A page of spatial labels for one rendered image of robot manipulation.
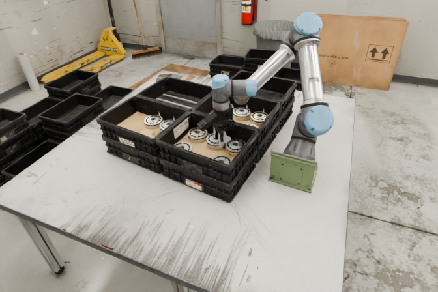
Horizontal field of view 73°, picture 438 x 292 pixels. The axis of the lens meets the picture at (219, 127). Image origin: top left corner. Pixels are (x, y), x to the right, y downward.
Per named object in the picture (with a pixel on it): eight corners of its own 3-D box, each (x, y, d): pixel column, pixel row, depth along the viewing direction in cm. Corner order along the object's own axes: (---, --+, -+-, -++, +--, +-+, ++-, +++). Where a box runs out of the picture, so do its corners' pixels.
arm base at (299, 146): (310, 164, 144) (315, 145, 145) (318, 163, 129) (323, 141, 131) (280, 156, 146) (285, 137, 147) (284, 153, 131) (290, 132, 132)
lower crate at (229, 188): (257, 166, 153) (258, 148, 146) (230, 206, 132) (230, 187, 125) (193, 145, 170) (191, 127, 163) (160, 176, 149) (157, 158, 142)
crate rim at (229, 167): (154, 144, 137) (153, 140, 136) (190, 114, 158) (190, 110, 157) (230, 172, 120) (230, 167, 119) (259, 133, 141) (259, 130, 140)
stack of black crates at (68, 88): (88, 107, 322) (75, 69, 297) (110, 112, 312) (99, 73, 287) (59, 126, 292) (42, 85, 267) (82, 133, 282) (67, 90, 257)
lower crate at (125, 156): (193, 145, 170) (191, 127, 163) (160, 176, 149) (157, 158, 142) (141, 126, 187) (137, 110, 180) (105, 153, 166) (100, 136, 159)
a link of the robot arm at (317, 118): (325, 137, 133) (311, 24, 141) (338, 132, 118) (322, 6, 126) (298, 138, 133) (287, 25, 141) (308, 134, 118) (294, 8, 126)
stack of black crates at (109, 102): (117, 114, 309) (109, 85, 290) (141, 119, 299) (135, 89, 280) (90, 135, 279) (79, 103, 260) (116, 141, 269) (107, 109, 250)
